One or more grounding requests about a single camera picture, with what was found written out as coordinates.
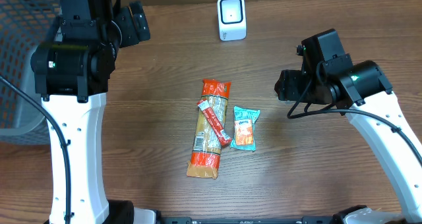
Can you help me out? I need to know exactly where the teal orange snack packet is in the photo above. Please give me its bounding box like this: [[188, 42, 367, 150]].
[[230, 106, 260, 152]]

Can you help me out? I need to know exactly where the red stick sachet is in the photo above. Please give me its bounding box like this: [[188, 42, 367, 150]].
[[197, 99, 232, 146]]

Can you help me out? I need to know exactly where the long orange pasta packet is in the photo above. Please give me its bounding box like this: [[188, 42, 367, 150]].
[[187, 79, 231, 179]]

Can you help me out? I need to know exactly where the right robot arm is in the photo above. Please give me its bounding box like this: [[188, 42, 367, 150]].
[[274, 29, 421, 224]]

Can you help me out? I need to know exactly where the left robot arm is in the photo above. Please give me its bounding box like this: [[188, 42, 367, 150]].
[[30, 0, 159, 224]]

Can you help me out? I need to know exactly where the white barcode scanner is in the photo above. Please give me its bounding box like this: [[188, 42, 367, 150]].
[[217, 0, 247, 42]]

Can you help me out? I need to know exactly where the grey plastic mesh basket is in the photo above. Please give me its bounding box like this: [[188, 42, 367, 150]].
[[1, 0, 60, 145]]

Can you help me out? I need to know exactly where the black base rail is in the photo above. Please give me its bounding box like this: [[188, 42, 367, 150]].
[[158, 216, 334, 224]]

